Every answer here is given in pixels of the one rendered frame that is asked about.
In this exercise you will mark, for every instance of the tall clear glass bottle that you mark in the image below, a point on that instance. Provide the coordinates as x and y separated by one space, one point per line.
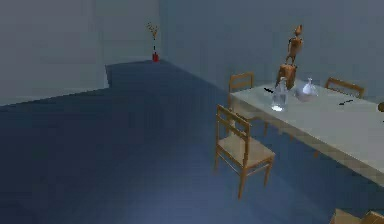
279 95

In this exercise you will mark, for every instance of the pale grey dining table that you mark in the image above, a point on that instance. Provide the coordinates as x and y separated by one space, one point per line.
320 116

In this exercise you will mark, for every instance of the wooden dining chair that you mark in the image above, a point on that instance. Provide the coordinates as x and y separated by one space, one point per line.
358 218
240 83
345 87
241 146

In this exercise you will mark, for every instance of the brown round bowl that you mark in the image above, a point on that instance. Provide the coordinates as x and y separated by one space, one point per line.
381 107

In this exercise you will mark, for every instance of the red vase with dry twigs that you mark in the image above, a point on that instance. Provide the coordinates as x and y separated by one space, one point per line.
155 55

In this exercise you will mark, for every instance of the orange wooden figure statue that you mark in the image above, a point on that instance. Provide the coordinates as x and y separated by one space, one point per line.
293 50

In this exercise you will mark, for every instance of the round clear glass flask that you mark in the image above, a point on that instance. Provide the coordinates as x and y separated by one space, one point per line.
308 90

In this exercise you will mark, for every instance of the small black pen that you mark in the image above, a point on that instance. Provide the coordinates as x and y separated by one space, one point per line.
268 90
345 102

